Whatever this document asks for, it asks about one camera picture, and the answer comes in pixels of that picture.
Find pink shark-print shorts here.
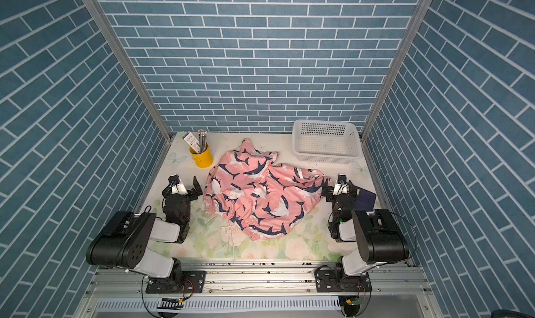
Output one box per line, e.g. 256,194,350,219
203,139,332,240

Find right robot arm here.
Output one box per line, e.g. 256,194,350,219
314,174,411,294

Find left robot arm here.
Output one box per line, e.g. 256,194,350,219
86,174,206,298

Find dark blue book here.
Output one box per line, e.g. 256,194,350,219
353,188,376,212

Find yellow pen cup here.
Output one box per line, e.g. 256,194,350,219
189,145,213,169

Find floral table mat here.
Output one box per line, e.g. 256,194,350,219
142,133,376,262

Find white plastic basket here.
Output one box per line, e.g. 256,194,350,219
292,120,363,164

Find pens in cup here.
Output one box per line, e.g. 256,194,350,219
199,130,206,154

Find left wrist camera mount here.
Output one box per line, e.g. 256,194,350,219
171,183,188,195

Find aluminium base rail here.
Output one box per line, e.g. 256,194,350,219
75,259,441,317

